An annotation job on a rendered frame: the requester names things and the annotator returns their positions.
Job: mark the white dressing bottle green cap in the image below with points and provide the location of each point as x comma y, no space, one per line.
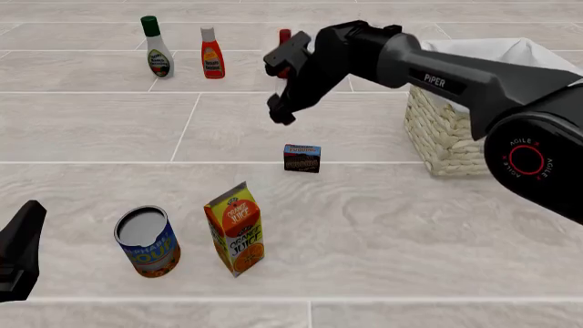
158,54

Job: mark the alphabet soup can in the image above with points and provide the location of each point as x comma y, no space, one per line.
150,242

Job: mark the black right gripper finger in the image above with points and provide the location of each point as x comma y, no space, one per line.
286,115
276,102

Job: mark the chocolate pudding box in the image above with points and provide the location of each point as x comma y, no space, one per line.
302,158

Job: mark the orange sauce bottle white cap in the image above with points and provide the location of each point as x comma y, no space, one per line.
212,58

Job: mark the orange juice carton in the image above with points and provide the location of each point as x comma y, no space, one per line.
238,229

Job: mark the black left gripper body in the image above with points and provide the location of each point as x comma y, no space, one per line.
13,282

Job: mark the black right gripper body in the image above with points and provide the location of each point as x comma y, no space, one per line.
319,80

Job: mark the grey and black right robot arm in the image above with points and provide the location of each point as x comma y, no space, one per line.
460,77

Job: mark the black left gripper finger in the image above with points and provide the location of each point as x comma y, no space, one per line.
25,235

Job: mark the woven wicker basket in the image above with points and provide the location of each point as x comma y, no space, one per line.
439,140

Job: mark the red ketchup bottle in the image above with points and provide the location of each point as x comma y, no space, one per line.
284,35

